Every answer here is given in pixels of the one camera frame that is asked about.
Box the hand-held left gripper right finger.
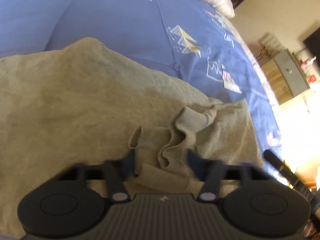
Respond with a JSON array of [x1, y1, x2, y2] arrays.
[[187, 151, 268, 202]]

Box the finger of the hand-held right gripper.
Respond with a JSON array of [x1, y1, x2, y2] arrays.
[[263, 149, 314, 202]]

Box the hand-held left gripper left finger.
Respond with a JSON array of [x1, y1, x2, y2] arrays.
[[59, 151, 138, 204]]

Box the wooden cabinet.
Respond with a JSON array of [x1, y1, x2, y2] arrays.
[[260, 59, 293, 105]]

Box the grey metal panel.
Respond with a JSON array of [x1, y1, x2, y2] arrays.
[[273, 50, 311, 97]]

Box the red and pink packets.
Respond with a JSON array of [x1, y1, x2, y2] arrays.
[[299, 56, 318, 83]]

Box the white power strip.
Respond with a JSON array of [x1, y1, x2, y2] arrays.
[[260, 33, 284, 57]]

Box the dark flat screen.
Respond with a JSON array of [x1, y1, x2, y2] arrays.
[[303, 28, 320, 64]]

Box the blue printed bed sheet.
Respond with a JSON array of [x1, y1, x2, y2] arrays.
[[0, 0, 284, 160]]

